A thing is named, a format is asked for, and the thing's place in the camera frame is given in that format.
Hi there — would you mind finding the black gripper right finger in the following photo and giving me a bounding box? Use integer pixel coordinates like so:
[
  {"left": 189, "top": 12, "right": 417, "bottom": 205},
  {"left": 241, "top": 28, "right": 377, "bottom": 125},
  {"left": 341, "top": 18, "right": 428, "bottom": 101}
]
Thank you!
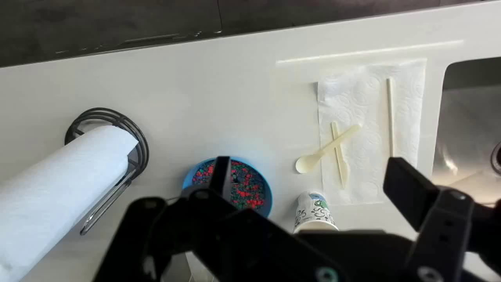
[{"left": 381, "top": 155, "right": 501, "bottom": 282}]

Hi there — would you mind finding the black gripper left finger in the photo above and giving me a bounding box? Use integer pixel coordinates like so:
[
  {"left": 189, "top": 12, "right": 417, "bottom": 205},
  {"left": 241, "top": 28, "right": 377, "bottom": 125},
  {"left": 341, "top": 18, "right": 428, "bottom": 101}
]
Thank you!
[{"left": 92, "top": 155, "right": 345, "bottom": 282}]

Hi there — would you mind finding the cream plastic spoon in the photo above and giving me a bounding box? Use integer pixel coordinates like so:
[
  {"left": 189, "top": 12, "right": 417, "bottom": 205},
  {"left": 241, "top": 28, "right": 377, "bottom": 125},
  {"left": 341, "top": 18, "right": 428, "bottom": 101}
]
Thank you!
[{"left": 292, "top": 122, "right": 363, "bottom": 175}]

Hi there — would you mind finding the round sink drain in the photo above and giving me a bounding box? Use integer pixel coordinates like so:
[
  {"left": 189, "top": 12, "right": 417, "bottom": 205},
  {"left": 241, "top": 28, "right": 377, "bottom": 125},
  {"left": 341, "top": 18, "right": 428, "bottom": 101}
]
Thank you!
[{"left": 489, "top": 139, "right": 501, "bottom": 176}]

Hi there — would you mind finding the blue plate with colourful sprinkles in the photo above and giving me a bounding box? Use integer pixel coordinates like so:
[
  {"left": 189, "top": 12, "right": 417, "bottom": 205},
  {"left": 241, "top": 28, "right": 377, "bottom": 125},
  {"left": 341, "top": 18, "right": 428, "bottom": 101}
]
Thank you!
[{"left": 179, "top": 155, "right": 273, "bottom": 219}]

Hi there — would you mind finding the white paper towel roll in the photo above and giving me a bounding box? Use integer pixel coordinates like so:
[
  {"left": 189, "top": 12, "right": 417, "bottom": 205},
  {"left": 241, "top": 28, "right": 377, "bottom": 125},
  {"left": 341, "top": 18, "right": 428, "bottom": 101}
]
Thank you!
[{"left": 0, "top": 123, "right": 139, "bottom": 282}]

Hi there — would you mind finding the cream plastic knife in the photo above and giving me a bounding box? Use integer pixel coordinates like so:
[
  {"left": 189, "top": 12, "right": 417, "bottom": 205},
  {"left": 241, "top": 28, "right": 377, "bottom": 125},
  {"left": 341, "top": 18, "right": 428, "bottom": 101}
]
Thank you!
[{"left": 328, "top": 120, "right": 350, "bottom": 187}]

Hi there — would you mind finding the stainless steel sink basin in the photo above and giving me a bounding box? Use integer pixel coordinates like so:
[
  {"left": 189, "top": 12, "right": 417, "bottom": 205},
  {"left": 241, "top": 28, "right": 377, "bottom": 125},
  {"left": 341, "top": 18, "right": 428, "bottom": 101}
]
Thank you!
[{"left": 430, "top": 54, "right": 501, "bottom": 205}]

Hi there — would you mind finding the patterned white paper cup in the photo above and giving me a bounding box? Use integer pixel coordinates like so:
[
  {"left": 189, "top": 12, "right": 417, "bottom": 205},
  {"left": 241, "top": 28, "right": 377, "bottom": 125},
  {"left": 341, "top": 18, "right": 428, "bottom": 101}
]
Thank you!
[{"left": 292, "top": 191, "right": 341, "bottom": 234}]

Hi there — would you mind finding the long cream stir stick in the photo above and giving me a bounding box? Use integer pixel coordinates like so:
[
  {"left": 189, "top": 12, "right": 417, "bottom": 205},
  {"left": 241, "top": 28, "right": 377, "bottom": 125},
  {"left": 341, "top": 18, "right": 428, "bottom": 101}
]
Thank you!
[{"left": 385, "top": 76, "right": 397, "bottom": 158}]

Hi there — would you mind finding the white paper towel sheet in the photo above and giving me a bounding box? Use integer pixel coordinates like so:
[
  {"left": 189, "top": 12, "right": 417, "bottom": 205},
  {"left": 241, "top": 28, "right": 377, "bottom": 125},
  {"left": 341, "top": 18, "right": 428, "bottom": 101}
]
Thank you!
[{"left": 316, "top": 57, "right": 428, "bottom": 205}]

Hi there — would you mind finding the black wire towel holder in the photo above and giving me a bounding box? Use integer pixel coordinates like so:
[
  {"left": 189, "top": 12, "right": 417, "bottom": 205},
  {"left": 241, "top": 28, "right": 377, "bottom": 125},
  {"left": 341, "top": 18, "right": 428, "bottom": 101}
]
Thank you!
[{"left": 62, "top": 106, "right": 151, "bottom": 236}]

